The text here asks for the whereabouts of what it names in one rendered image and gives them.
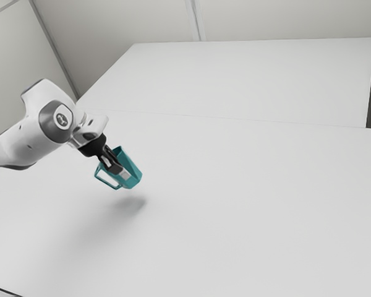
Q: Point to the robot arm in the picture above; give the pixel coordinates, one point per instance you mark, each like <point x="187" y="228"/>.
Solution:
<point x="24" y="136"/>

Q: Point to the teal faceted mug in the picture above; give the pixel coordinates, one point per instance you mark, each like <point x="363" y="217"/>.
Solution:
<point x="130" y="173"/>

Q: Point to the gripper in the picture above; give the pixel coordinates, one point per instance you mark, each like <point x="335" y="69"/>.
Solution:
<point x="91" y="148"/>

